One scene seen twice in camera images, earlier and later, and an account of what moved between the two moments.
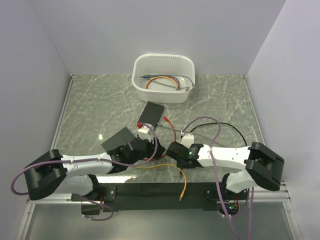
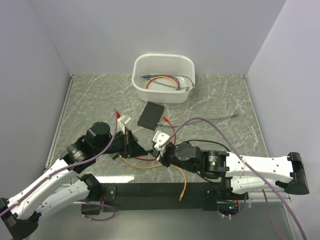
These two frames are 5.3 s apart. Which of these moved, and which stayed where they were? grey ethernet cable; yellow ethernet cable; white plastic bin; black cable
Moved: black cable; grey ethernet cable
Stayed: white plastic bin; yellow ethernet cable
